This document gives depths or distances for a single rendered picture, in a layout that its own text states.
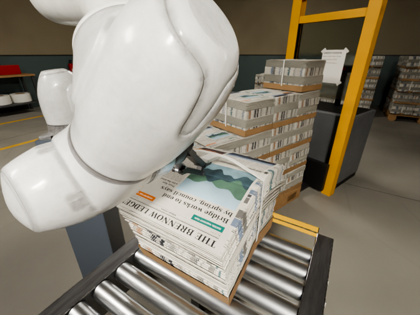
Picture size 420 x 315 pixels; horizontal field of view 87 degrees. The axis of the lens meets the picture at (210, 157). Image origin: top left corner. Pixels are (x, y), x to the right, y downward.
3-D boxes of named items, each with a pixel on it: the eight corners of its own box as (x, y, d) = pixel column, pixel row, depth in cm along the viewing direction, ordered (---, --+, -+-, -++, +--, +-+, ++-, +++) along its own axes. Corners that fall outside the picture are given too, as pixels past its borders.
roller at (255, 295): (145, 239, 71) (148, 250, 73) (300, 325, 48) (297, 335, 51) (156, 229, 74) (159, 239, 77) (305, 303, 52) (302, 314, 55)
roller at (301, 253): (190, 212, 91) (192, 200, 91) (313, 262, 69) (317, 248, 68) (182, 215, 87) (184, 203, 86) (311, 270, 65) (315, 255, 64)
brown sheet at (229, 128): (209, 124, 172) (209, 119, 171) (235, 118, 189) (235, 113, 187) (244, 137, 145) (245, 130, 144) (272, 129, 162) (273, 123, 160)
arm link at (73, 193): (136, 200, 37) (180, 164, 30) (27, 261, 25) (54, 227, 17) (102, 147, 38) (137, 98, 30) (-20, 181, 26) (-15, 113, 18)
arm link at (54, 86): (46, 119, 103) (30, 68, 94) (89, 114, 112) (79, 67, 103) (45, 128, 91) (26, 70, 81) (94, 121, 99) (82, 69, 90)
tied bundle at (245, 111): (209, 125, 173) (208, 94, 163) (235, 119, 189) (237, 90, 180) (244, 138, 146) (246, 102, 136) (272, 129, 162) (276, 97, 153)
